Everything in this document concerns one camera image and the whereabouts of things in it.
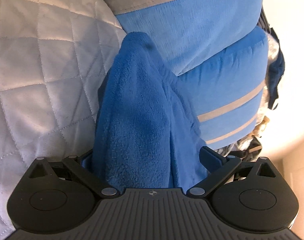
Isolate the blue fleece jacket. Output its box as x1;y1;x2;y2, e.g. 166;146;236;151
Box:
93;31;210;190

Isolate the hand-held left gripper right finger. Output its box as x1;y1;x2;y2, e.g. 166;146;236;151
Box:
188;146;278;198

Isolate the floral lace cover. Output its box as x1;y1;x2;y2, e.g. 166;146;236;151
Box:
257;32;280;121

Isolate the white quilted bedspread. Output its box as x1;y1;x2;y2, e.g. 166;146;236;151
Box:
0;0;128;231

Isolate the striped drawstring bag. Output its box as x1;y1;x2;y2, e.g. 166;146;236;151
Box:
213;140;243;157

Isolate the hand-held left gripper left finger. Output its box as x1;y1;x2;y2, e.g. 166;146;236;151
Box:
29;152;120;198

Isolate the navy cloth with pink print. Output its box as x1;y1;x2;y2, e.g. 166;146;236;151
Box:
266;29;286;111

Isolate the dark grey folded cloth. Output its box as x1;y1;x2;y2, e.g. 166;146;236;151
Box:
256;4;272;34

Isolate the blue striped pillow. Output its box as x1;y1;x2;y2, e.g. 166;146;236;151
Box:
176;26;269;149
88;0;266;77

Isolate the black backpack with tan strap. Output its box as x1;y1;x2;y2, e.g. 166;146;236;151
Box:
232;136;264;162

